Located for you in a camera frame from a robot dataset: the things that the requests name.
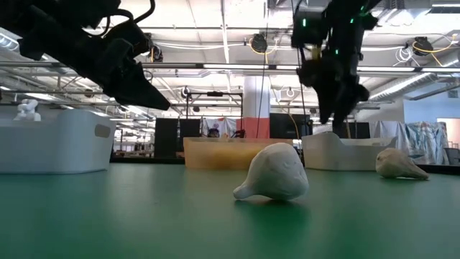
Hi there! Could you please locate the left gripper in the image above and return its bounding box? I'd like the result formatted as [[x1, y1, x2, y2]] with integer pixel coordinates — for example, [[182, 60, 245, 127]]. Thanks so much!
[[77, 27, 172, 112]]

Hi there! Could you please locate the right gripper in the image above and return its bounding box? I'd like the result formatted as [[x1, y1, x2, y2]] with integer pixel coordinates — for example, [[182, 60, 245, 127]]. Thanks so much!
[[296, 53, 371, 127]]

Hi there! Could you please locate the black partition panel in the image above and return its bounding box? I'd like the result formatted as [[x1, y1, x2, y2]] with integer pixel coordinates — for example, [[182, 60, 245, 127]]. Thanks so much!
[[269, 112, 313, 140], [154, 118, 201, 160], [331, 121, 372, 140]]

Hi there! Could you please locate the white plastic basket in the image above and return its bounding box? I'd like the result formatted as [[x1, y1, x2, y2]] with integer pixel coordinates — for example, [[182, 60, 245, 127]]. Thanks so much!
[[300, 132, 398, 172], [0, 109, 117, 175]]

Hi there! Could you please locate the white and red column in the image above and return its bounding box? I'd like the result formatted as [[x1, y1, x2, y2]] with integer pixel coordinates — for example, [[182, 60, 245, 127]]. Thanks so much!
[[243, 75, 271, 140]]

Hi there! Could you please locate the beige shell at right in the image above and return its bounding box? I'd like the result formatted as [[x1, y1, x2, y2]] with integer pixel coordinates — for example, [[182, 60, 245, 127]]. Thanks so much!
[[374, 147, 431, 181]]

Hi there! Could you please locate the white hanging cloth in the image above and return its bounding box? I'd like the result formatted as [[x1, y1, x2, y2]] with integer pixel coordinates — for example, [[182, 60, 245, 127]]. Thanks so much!
[[201, 116, 239, 139]]

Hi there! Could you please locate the blue patterned draped cloth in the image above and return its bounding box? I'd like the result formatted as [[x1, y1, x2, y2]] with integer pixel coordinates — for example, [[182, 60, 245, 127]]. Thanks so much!
[[373, 119, 451, 166]]

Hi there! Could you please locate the orange translucent basket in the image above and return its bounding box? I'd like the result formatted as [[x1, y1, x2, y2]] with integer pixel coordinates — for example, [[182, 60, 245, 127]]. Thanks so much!
[[183, 137, 299, 171]]

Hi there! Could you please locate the white blocky figure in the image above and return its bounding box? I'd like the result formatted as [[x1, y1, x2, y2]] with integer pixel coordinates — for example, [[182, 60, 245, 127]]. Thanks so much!
[[13, 98, 42, 122]]

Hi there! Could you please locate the grey bin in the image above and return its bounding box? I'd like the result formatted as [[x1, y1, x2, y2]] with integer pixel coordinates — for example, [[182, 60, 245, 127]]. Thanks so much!
[[444, 146, 460, 166]]

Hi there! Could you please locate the long black cable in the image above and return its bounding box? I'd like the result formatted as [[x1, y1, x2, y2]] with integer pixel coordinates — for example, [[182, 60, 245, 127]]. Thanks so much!
[[296, 46, 309, 140]]

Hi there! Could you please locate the black ceiling cable reel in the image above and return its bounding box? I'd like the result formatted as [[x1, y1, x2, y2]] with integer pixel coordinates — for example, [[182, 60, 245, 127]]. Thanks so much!
[[413, 35, 435, 58], [249, 32, 270, 55], [149, 42, 165, 63]]

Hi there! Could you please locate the silver ceiling air duct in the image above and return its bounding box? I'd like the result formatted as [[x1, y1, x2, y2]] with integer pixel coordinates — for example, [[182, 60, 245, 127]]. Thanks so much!
[[0, 32, 21, 51], [369, 71, 441, 107]]

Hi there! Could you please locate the black tubular stand frame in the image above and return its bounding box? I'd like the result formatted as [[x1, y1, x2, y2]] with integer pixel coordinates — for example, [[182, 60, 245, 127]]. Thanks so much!
[[185, 91, 244, 140]]

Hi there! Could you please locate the thin black hanging cable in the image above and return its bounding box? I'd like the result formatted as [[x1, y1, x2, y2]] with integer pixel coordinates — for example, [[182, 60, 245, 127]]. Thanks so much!
[[255, 0, 270, 140]]

